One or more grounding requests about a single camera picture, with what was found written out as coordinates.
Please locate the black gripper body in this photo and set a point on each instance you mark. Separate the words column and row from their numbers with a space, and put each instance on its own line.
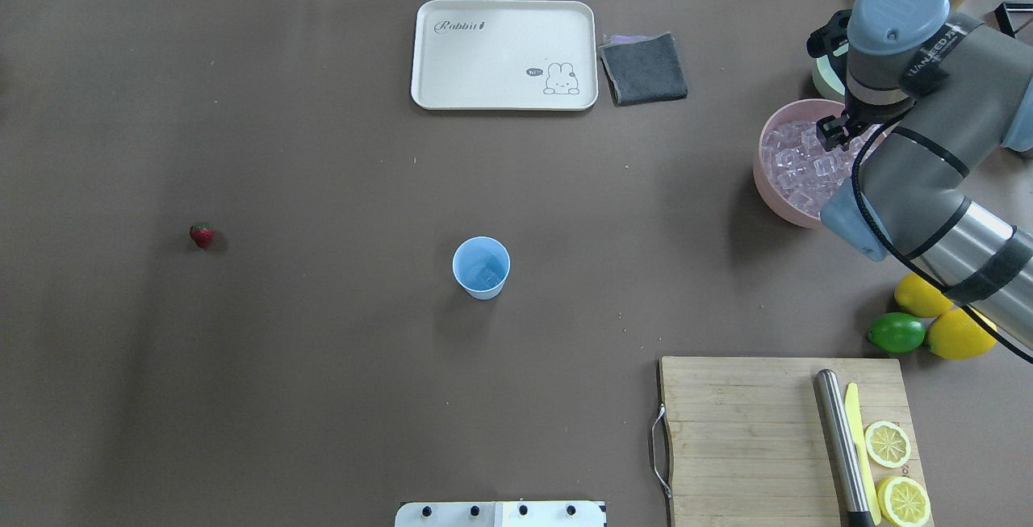
column 831, row 133

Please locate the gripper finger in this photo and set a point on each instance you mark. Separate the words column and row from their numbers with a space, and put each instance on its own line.
column 857, row 142
column 831, row 132

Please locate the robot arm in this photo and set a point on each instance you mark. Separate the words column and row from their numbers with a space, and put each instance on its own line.
column 944, row 91

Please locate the clear ice cubes pile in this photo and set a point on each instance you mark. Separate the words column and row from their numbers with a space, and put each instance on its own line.
column 800, row 171

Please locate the light blue cup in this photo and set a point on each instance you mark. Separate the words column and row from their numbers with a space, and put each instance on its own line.
column 471, row 256

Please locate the pink bowl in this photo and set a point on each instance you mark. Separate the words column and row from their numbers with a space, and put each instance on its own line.
column 810, row 110

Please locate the green bowl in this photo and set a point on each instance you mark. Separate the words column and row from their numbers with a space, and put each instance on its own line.
column 827, row 82

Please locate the upper yellow lemon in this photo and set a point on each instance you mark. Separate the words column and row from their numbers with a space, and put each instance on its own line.
column 916, row 296

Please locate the yellow lemon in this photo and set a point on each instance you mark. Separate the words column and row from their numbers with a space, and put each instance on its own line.
column 956, row 335
column 916, row 296

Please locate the green lime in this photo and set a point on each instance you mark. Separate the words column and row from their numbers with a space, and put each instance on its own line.
column 897, row 332

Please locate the grey folded cloth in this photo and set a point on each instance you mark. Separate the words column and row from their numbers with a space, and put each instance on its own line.
column 643, row 69

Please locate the lower yellow lemon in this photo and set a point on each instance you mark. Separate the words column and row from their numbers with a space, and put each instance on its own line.
column 956, row 335

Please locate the upper lemon slice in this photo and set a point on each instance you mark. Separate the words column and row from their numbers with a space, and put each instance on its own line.
column 887, row 444

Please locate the lemon slice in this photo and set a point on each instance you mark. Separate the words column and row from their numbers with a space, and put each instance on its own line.
column 887, row 444
column 903, row 501

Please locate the wooden cutting board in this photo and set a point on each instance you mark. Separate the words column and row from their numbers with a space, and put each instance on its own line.
column 745, row 440

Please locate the lower lemon slice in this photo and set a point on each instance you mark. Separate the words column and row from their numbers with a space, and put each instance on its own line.
column 903, row 501

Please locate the cream rabbit tray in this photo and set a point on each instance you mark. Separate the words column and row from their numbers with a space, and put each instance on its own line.
column 504, row 55

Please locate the red strawberry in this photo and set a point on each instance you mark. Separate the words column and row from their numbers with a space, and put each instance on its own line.
column 202, row 234

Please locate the steel handled knife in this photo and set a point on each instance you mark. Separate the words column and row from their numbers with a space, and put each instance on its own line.
column 842, row 449

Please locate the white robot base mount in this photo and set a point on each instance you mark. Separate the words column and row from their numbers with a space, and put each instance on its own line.
column 559, row 512

